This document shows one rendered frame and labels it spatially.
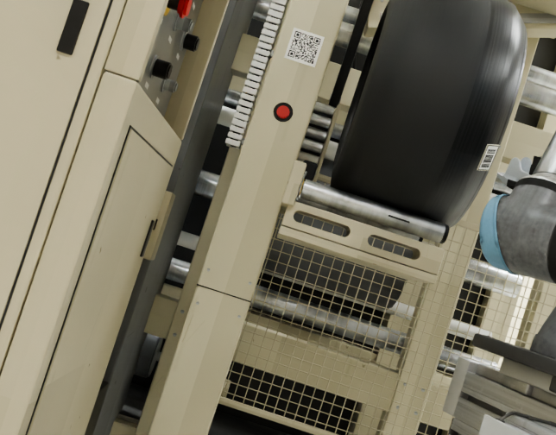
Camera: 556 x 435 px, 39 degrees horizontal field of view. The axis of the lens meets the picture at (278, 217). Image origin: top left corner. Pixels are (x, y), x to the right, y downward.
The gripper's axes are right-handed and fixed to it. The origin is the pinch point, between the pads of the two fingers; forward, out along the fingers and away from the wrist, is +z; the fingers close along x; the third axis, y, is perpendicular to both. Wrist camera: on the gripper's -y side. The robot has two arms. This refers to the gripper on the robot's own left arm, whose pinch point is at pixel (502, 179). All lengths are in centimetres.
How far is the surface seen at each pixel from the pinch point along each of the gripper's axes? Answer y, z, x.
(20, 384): -21, -8, 103
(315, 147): -10, 69, -7
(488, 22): 30.4, 13.7, -2.7
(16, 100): 14, 5, 100
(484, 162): 2.2, 4.7, 0.7
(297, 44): 20, 49, 20
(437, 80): 17.8, 12.8, 10.8
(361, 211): -13.1, 22.5, 16.7
